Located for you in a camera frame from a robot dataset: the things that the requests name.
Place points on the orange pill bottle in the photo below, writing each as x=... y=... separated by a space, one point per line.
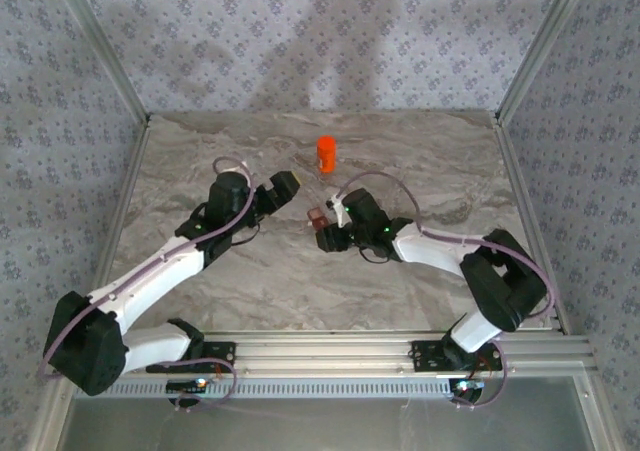
x=327 y=163

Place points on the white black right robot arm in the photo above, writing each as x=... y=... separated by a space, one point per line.
x=430 y=256

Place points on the small brown block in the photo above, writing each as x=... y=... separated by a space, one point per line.
x=316 y=216

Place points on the small circuit board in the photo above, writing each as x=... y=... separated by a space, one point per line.
x=467 y=385
x=192 y=385

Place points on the grey metal panel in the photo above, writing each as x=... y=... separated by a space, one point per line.
x=320 y=426

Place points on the aluminium table side rail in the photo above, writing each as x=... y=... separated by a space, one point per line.
x=128 y=186
x=515 y=181

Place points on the aluminium frame rail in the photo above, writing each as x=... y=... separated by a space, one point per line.
x=320 y=353

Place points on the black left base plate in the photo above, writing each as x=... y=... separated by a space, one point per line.
x=220 y=353

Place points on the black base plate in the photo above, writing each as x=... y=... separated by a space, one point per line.
x=425 y=356
x=220 y=353

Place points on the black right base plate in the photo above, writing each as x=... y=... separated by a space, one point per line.
x=425 y=356

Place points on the aluminium corner post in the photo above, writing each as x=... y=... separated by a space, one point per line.
x=539 y=46
x=112 y=56

